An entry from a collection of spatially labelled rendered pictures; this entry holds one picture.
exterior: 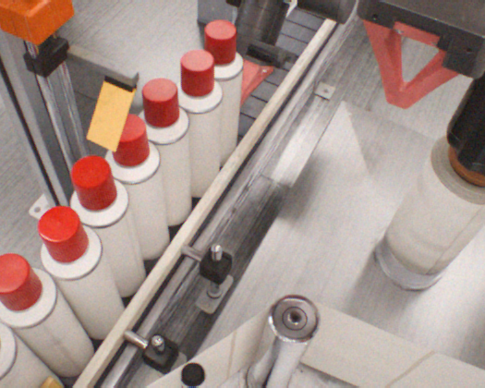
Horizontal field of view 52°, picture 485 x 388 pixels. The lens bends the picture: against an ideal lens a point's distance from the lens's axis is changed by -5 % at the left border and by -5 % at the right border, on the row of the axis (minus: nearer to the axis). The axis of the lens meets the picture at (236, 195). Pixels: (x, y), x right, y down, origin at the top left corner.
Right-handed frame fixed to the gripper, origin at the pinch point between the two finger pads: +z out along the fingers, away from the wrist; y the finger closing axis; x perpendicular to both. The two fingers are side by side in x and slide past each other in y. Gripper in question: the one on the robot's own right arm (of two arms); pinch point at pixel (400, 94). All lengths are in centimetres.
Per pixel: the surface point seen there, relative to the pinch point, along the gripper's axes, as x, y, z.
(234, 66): 17.3, 11.8, 14.5
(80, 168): 20.8, -8.7, 10.6
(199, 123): 17.7, 4.9, 16.9
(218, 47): 18.6, 10.7, 11.6
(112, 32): 51, 31, 35
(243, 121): 19.1, 19.2, 31.0
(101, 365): 16.0, -18.5, 27.8
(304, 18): 21, 46, 31
